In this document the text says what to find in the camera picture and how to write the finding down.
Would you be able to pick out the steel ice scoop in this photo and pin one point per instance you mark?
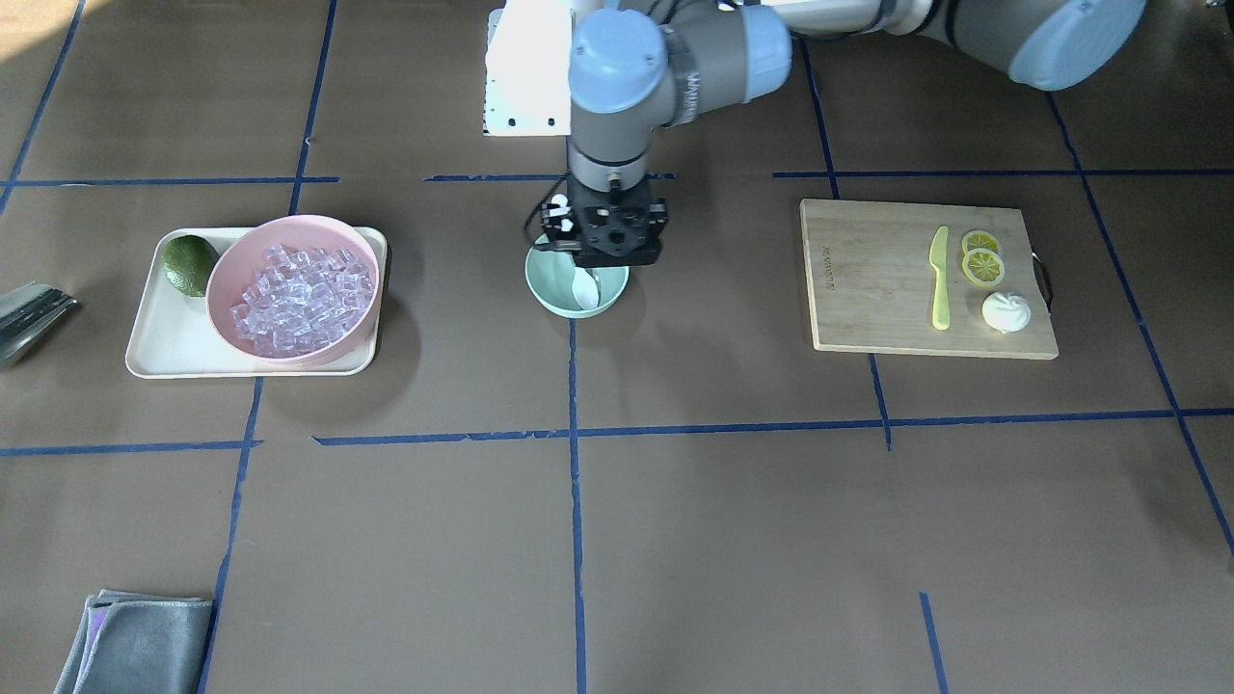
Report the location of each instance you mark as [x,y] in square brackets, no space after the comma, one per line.
[27,314]

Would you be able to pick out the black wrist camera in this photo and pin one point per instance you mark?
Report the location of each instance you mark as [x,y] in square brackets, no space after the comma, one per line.
[557,223]

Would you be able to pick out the folded grey cloth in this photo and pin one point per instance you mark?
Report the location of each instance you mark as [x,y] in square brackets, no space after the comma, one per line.
[136,643]

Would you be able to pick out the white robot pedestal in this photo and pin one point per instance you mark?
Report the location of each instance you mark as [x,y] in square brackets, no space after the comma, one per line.
[526,59]

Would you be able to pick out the yellow plastic knife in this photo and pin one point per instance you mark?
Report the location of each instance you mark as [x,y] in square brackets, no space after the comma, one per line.
[940,316]

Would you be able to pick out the bamboo cutting board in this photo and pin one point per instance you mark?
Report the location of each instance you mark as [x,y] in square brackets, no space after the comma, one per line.
[869,281]

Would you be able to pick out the green avocado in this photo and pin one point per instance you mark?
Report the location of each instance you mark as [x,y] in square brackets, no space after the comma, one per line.
[187,262]

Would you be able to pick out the lemon slice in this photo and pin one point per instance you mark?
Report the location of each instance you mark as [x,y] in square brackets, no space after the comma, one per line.
[980,240]
[983,267]

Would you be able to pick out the pink bowl of ice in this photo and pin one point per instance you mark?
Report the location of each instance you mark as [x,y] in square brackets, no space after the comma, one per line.
[297,293]

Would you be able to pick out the mint green bowl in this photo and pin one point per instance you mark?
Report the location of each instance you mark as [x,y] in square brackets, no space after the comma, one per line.
[551,276]

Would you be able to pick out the cream plastic tray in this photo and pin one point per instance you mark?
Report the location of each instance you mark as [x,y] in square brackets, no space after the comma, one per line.
[176,336]

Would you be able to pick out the white plastic spoon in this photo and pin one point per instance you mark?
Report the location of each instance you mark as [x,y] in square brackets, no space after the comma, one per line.
[586,289]

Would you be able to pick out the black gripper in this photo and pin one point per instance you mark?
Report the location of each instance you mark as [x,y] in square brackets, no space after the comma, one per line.
[556,225]

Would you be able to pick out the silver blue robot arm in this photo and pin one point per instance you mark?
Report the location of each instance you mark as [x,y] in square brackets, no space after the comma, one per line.
[635,68]

